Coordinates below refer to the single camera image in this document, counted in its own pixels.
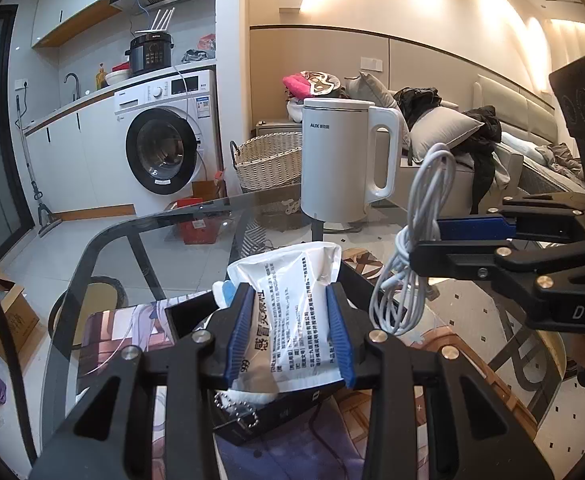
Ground mop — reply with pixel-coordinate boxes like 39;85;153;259
15;94;63;237

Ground beige upholstered bed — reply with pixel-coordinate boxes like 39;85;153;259
472;74;585;196

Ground black pressure cooker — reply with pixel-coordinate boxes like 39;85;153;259
125;34;176;75

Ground white counter cabinet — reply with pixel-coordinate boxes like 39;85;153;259
22;87;136;221

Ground black box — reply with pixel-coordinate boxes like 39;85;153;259
165;290;349;448

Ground white wall cabinets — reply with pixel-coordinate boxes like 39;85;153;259
31;0;123;50

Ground cardboard box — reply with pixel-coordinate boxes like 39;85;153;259
0;250;40;356

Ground wicker basket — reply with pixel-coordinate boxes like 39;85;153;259
230;131;304;196

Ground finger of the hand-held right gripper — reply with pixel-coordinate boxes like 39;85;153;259
436;192;585;242
409;234;585;286

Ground black jacket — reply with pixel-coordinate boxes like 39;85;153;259
395;87;443;131
455;105;503;216

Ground white electric kettle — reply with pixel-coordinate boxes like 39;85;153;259
299;98;405;224

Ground metal ball chain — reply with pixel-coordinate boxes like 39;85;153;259
214;392;261;429

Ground small brown box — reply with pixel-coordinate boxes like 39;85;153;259
192;180;228;200

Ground beige side table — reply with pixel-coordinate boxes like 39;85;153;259
256;119;303;139

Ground round wooden stool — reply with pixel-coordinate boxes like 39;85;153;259
50;276;124;351

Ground red plastic bin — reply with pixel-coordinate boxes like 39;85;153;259
175;197;223;245

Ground white printed cushion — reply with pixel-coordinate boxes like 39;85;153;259
302;71;343;99

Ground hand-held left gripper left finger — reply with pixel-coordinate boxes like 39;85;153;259
30;282;258;480

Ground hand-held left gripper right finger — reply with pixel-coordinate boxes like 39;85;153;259
325;282;555;480

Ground white washing machine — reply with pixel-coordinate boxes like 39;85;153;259
114;69;223;217

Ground white medicine sachet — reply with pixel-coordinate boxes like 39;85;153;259
212;241;345;406

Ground white cable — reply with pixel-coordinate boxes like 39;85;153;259
369;142;458;337

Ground white router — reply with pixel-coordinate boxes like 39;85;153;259
132;7;176;41

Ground light grey pillow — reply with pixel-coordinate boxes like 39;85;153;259
409;106;485;150

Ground pink cloth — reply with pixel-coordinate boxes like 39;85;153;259
282;74;314;101

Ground printed desk mat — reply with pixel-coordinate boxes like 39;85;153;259
80;250;568;480

